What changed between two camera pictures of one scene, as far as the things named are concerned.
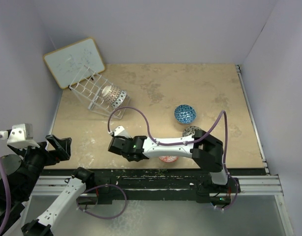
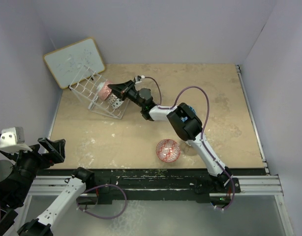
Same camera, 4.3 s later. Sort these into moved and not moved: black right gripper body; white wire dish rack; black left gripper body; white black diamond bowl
Moved: black right gripper body
Not moved: black left gripper body; white wire dish rack; white black diamond bowl
